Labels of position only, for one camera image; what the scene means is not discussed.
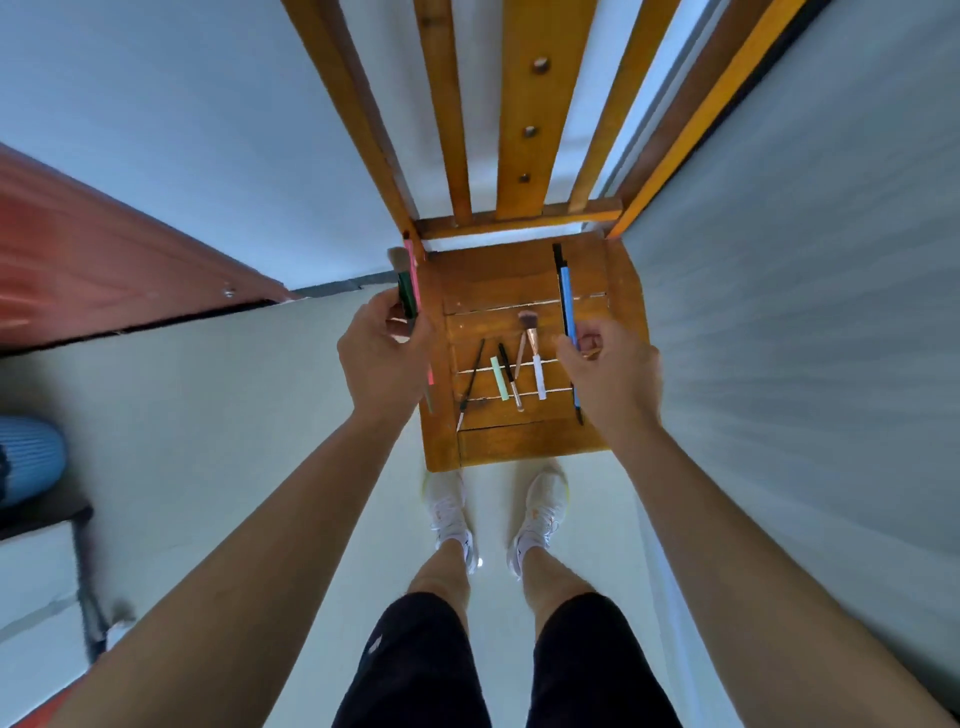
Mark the white drawer cabinet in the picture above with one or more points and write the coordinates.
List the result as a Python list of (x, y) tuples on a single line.
[(37, 600)]

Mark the person's white right shoe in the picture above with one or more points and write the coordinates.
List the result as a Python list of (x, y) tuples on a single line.
[(540, 517)]

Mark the small rose gold brush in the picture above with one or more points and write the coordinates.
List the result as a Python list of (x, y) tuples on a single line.
[(520, 358)]

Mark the person's right hand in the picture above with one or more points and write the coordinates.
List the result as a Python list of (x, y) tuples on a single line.
[(622, 382)]

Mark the black pencil with white band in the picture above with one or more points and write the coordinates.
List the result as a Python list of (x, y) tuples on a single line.
[(508, 371)]

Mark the red plastic object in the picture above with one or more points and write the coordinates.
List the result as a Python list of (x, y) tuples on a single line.
[(37, 712)]

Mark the person's white shoe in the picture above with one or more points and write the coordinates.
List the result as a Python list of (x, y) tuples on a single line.
[(448, 514), (540, 517)]

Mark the grey sliding door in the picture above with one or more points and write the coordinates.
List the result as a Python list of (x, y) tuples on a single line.
[(810, 337)]

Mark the person's leg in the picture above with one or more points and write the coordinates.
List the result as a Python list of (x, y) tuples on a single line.
[(442, 581), (555, 589)]

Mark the blue pencil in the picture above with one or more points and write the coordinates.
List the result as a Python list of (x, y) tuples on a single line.
[(568, 300)]

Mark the black shorts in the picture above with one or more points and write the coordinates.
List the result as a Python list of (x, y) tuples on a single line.
[(420, 667)]

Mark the person's right forearm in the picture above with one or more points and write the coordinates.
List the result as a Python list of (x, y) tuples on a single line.
[(750, 600)]

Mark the black thin pencil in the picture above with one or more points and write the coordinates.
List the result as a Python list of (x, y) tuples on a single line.
[(472, 379), (557, 262)]

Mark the person's right leg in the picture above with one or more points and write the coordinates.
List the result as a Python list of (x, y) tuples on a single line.
[(555, 589)]

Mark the person's left hand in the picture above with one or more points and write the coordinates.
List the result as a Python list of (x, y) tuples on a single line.
[(382, 367)]

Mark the wooden chair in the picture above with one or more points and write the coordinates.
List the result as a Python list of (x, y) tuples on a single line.
[(540, 112)]

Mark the mint green tube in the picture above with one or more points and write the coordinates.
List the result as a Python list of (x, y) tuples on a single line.
[(499, 379)]

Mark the red wooden door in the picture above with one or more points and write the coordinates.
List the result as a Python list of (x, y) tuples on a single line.
[(97, 277)]

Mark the person's white left shoe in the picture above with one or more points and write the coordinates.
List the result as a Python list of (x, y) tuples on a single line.
[(448, 514)]

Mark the person's left leg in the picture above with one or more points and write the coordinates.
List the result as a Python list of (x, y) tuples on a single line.
[(442, 581)]

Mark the person's left forearm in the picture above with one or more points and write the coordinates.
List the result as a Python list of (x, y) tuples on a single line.
[(225, 600)]

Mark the dark green makeup brush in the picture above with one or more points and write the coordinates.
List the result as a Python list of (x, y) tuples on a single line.
[(406, 289)]

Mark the light blue ribbed bin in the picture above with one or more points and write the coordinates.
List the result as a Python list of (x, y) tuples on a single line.
[(30, 461)]

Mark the pink pencil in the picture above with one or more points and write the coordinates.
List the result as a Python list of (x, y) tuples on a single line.
[(412, 262)]

